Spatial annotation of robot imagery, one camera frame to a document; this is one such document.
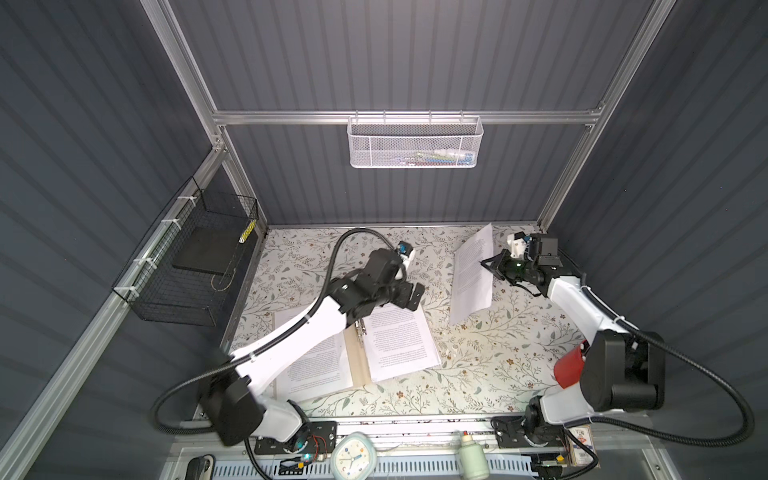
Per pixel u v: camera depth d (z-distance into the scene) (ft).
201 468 2.19
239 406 1.27
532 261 2.27
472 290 2.86
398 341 2.92
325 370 2.78
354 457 2.25
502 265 2.53
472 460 2.11
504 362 2.84
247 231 2.70
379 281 1.84
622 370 1.44
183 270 2.36
